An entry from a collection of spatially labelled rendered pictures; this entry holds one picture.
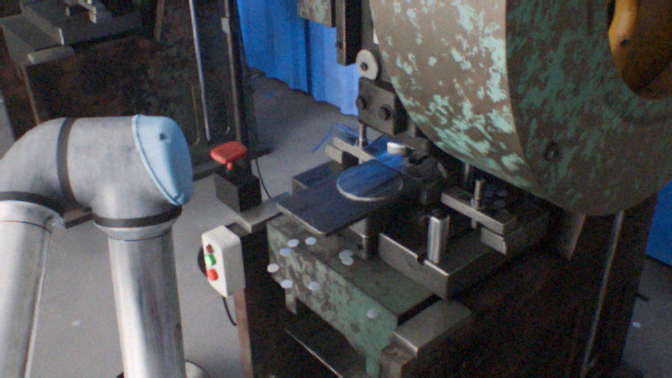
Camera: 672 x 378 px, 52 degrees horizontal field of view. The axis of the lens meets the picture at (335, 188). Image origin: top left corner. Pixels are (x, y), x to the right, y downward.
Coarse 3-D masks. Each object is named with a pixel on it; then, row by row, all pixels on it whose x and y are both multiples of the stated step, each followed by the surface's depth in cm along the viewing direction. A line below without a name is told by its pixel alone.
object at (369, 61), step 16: (368, 0) 121; (368, 16) 122; (368, 32) 124; (368, 48) 125; (368, 64) 125; (384, 64) 123; (368, 80) 125; (384, 80) 125; (368, 96) 125; (384, 96) 122; (368, 112) 127; (384, 112) 121; (400, 112) 122; (384, 128) 125; (400, 128) 124; (416, 128) 123
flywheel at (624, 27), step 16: (608, 0) 85; (624, 0) 92; (640, 0) 91; (656, 0) 94; (624, 16) 93; (640, 16) 93; (656, 16) 96; (608, 32) 95; (624, 32) 93; (640, 32) 94; (656, 32) 98; (624, 48) 93; (640, 48) 96; (656, 48) 99; (624, 64) 95; (640, 64) 98; (656, 64) 102; (624, 80) 97; (640, 80) 100; (656, 80) 103; (656, 96) 101
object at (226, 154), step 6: (228, 144) 151; (234, 144) 151; (240, 144) 151; (216, 150) 149; (222, 150) 149; (228, 150) 149; (234, 150) 149; (240, 150) 149; (246, 150) 149; (216, 156) 147; (222, 156) 147; (228, 156) 147; (234, 156) 147; (240, 156) 148; (222, 162) 147; (228, 162) 147; (234, 162) 151
